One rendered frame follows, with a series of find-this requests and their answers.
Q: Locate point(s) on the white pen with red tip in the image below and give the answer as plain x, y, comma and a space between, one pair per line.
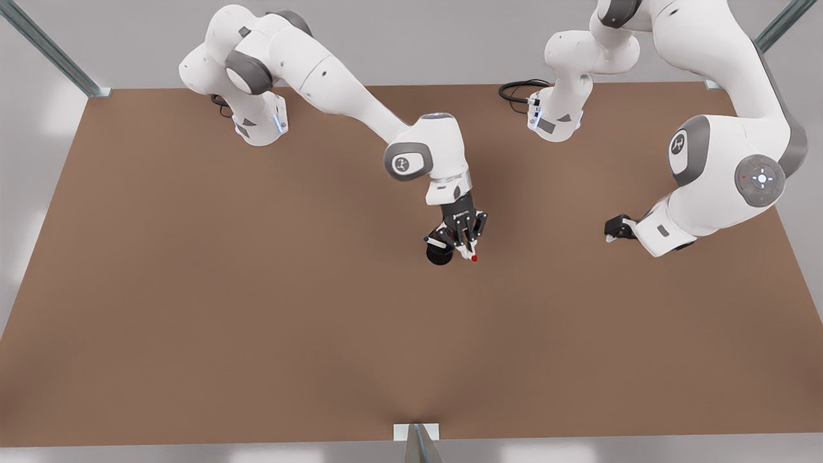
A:
472, 256

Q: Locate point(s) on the black pen holder cup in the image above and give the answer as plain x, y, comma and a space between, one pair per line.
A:
438, 256

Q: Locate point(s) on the white pen with blue cap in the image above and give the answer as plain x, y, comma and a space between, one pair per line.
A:
433, 242

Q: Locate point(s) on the silver frame post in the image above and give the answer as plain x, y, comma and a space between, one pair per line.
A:
48, 48
781, 22
418, 444

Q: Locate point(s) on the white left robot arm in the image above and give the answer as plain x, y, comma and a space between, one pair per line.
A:
720, 58

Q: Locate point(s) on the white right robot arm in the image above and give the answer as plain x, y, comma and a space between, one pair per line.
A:
334, 83

